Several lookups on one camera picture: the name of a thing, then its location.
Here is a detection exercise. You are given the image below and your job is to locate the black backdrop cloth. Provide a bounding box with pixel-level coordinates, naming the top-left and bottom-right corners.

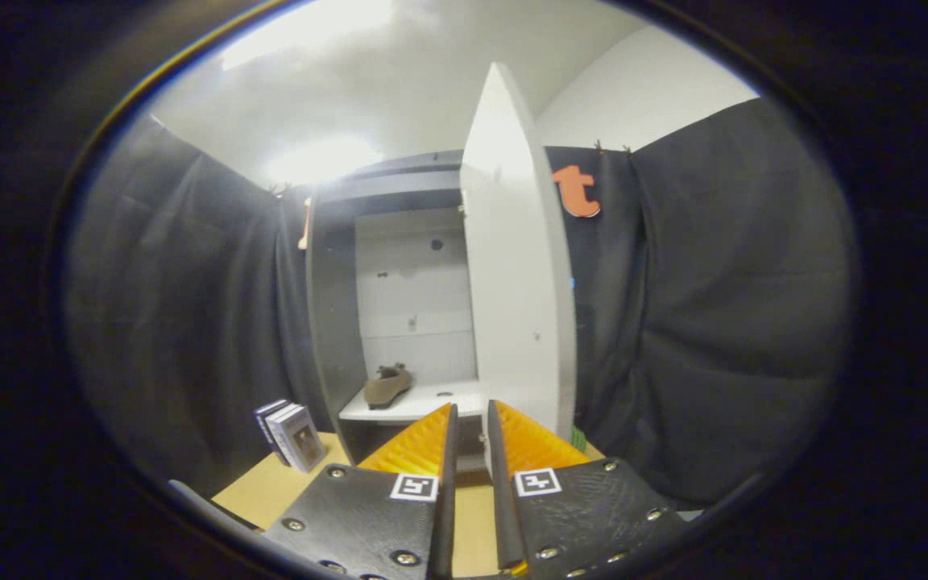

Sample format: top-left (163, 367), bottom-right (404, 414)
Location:
top-left (65, 97), bottom-right (860, 508)

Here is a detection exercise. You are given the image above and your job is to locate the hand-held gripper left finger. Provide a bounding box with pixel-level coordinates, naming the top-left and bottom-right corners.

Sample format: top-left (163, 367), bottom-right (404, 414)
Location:
top-left (263, 403), bottom-right (459, 580)

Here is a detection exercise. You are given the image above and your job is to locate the dark grey shoe cabinet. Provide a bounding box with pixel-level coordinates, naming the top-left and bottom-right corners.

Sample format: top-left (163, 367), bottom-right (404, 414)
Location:
top-left (305, 149), bottom-right (487, 473)

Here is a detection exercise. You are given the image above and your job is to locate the grey white book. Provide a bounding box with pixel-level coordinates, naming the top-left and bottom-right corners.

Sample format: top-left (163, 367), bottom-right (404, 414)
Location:
top-left (265, 404), bottom-right (328, 474)

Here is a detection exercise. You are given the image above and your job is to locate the brown fluffy shoe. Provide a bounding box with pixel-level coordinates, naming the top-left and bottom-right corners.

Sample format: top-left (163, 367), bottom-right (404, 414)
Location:
top-left (362, 363), bottom-right (414, 410)

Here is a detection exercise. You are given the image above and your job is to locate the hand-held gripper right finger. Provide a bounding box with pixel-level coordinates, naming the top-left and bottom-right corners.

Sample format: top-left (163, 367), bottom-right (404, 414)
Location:
top-left (486, 399), bottom-right (690, 579)

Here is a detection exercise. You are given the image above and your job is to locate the dark blue book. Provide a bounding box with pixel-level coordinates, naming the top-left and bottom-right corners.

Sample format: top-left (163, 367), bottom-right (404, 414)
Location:
top-left (253, 399), bottom-right (292, 468)

